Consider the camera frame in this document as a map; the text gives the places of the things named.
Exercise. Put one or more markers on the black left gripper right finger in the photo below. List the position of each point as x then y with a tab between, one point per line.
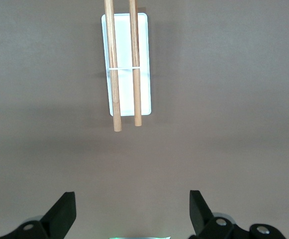
204	221

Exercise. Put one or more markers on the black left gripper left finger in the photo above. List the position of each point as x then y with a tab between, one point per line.
57	219

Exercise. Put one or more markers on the white rack with wooden rods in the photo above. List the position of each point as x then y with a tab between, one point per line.
128	49

